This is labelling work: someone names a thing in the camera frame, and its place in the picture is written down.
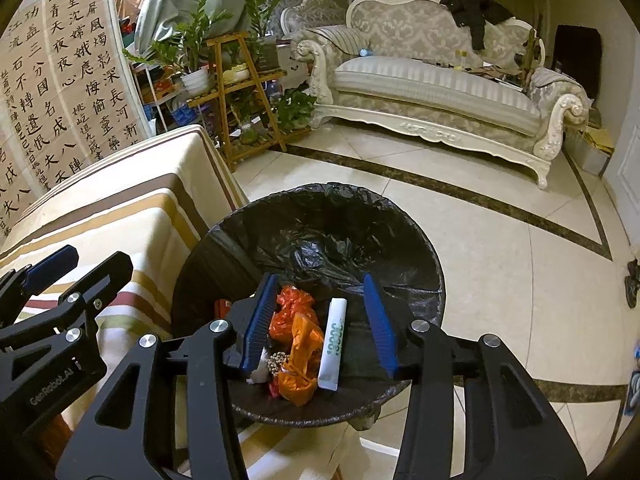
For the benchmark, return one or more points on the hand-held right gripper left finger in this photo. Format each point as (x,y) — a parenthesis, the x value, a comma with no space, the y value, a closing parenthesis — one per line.
(257,325)

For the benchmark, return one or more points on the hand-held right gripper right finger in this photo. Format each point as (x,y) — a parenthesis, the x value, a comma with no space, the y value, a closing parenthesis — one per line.
(378,327)

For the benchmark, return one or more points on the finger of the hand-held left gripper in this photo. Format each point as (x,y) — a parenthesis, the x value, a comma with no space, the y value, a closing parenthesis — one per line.
(105,280)
(50,264)

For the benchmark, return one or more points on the red bottle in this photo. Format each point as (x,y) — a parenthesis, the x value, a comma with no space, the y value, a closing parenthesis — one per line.
(221,308)

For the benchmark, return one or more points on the orange-red mesh bag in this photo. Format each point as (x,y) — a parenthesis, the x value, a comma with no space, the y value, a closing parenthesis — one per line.
(292,305)

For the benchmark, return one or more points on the gold glitter ball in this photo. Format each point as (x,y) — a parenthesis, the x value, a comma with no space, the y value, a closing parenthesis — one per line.
(276,362)

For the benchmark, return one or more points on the white plastic bag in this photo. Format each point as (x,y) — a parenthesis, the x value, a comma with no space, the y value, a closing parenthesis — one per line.
(259,374)

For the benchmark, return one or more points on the orange plastic bag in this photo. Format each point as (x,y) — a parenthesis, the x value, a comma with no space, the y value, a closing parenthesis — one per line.
(302,355)

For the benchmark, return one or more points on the trash bin black bag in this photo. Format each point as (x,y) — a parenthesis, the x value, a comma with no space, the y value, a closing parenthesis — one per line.
(325,230)

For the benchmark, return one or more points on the striped tablecloth table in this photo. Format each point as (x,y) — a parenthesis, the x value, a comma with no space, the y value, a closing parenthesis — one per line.
(125,220)

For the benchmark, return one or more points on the calligraphy paper sheets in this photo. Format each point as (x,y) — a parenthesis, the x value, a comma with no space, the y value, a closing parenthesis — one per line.
(60,85)

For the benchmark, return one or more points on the white metal shelf rack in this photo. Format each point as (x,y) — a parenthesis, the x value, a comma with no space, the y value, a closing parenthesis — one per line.
(159,102)

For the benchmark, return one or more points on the potted plant white pot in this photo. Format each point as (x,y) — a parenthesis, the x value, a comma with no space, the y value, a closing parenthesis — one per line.
(195,81)

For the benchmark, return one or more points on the green trailing plant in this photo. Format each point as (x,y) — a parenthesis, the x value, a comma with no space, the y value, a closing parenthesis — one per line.
(295,110)

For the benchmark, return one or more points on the yellow pot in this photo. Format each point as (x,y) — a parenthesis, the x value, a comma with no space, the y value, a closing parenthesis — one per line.
(236,75)

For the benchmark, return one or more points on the cream ornate sofa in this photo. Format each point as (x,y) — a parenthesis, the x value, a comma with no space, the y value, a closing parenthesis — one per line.
(425,85)

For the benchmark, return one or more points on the dark slipper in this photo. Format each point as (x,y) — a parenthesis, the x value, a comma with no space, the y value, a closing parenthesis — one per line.
(632,285)

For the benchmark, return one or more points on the blue slipper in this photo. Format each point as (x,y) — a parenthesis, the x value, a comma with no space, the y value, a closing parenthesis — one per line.
(635,390)

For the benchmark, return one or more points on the tall potted plant dark pot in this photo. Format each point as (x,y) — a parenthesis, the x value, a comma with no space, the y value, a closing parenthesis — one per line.
(267,57)

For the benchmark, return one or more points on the wooden plant stand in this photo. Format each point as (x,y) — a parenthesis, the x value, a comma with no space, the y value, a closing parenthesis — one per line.
(227,37)

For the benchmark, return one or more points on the white door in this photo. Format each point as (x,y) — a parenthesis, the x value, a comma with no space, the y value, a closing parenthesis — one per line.
(627,185)

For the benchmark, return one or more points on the cream ornate armchair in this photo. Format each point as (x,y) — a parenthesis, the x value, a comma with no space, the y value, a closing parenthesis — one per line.
(310,15)

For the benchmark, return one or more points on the black garment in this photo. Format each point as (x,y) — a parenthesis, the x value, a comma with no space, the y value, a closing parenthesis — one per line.
(472,10)

